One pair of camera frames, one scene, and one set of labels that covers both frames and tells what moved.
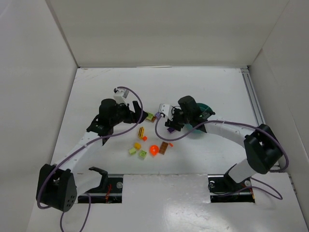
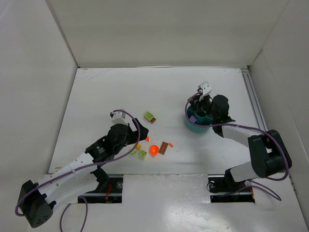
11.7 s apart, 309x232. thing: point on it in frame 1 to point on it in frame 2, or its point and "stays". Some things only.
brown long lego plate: x=163 y=147 stays
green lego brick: x=150 y=116 stays
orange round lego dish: x=154 y=150 stays
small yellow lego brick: x=137 y=146 stays
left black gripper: x=133 y=114 to x=134 y=130
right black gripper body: x=174 y=121 to x=201 y=106
